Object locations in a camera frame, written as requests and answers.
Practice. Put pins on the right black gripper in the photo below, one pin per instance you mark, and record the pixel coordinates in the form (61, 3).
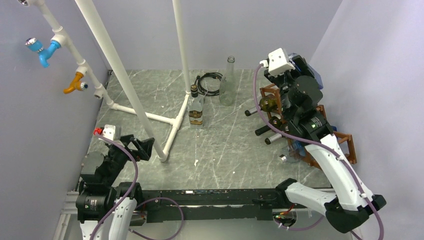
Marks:
(301, 64)

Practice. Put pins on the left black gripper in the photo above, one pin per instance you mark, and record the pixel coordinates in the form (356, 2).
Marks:
(145, 145)

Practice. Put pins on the dark wine bottle cream label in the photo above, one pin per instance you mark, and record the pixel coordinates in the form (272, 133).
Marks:
(274, 121)

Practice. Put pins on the green wine bottle silver neck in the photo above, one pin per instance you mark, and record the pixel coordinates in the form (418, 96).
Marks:
(277, 138)

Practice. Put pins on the dark green wine bottle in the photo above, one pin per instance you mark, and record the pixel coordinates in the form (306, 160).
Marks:
(267, 104)

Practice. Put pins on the tall blue liquid bottle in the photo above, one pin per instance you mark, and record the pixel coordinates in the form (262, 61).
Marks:
(304, 68)

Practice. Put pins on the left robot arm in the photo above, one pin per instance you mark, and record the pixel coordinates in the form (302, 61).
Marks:
(105, 211)

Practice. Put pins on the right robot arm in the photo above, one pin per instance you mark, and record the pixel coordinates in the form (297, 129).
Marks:
(352, 203)

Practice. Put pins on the tall clear glass bottle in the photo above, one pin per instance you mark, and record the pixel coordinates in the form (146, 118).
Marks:
(227, 89)

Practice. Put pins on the blue clear bottle lying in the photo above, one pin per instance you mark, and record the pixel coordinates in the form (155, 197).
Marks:
(293, 152)

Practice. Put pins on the clear square liquor bottle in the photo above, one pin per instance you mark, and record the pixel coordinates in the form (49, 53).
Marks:
(195, 107)

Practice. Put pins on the brown wooden wine rack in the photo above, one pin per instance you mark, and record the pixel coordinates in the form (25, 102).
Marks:
(343, 138)

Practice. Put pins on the orange plastic faucet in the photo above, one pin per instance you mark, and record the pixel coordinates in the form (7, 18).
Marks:
(76, 84)

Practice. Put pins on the blue plastic faucet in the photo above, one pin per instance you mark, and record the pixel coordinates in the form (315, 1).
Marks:
(44, 54)

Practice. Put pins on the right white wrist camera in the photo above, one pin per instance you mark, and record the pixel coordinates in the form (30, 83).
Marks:
(277, 63)

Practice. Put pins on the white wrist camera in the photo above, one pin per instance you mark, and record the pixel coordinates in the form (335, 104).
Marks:
(277, 63)
(109, 131)

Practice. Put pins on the white PVC pipe frame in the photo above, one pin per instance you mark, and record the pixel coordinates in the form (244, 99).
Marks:
(97, 27)

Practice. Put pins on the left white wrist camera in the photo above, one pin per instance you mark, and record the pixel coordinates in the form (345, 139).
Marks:
(109, 131)

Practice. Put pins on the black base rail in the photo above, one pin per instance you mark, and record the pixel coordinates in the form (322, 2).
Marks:
(261, 204)

